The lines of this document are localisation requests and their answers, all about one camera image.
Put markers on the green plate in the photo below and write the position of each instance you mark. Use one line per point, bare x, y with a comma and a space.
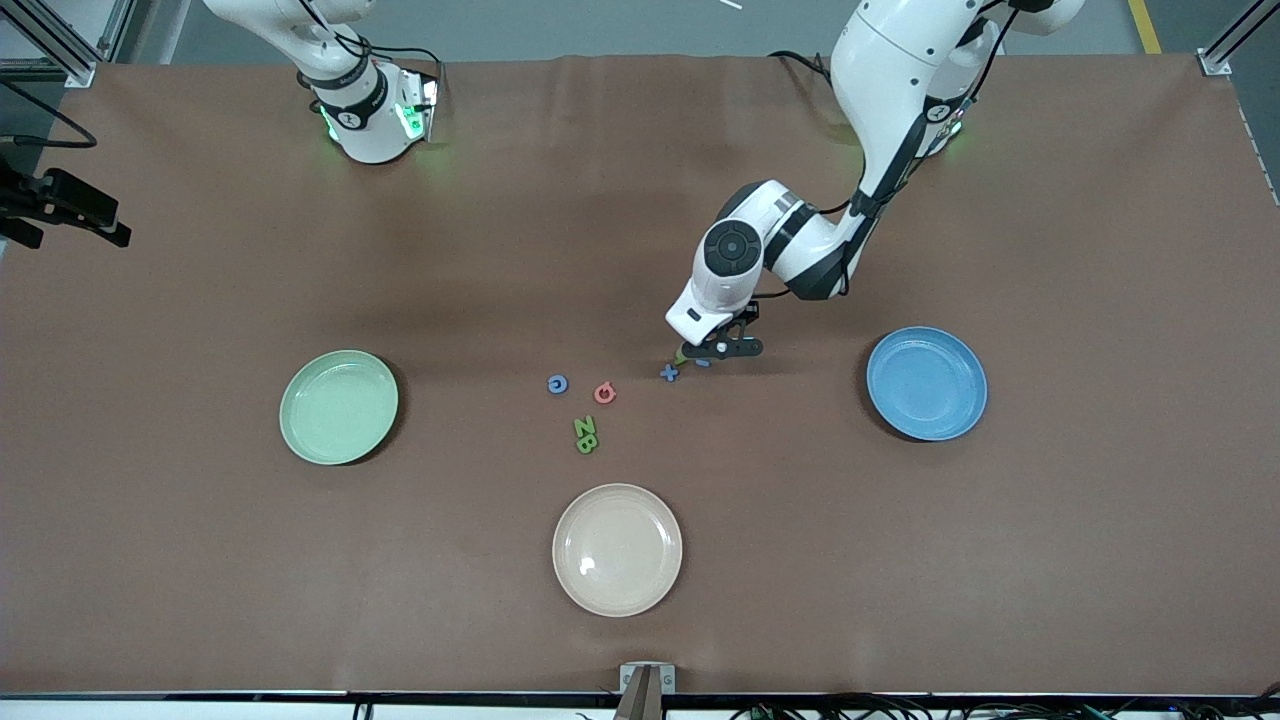
338, 410

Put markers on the green letter B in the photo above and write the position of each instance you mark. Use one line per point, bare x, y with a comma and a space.
587, 445

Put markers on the grey metal mount bracket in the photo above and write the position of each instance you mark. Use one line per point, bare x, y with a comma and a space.
630, 680

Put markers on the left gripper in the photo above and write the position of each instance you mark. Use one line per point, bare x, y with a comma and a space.
746, 316

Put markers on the beige plate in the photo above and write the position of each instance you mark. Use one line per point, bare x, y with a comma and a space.
617, 560

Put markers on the blue letter C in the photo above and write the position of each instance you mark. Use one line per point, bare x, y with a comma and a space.
557, 391

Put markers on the blue plate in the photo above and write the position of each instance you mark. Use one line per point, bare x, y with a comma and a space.
925, 385

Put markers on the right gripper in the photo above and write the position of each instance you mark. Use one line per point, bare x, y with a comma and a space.
12, 194

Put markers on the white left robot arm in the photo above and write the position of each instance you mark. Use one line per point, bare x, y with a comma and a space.
880, 60

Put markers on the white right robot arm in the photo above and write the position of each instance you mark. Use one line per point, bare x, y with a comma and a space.
365, 135

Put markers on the metal base connector plate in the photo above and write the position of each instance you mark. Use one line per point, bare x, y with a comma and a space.
418, 105

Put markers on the aluminium frame profile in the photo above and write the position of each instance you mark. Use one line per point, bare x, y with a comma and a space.
50, 35
1215, 62

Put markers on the green letter Z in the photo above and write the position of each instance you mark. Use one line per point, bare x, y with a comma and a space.
584, 427

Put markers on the pink letter Q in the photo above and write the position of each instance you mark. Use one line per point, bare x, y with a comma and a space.
597, 393

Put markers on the brown table mat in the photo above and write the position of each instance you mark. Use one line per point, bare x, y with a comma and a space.
200, 600

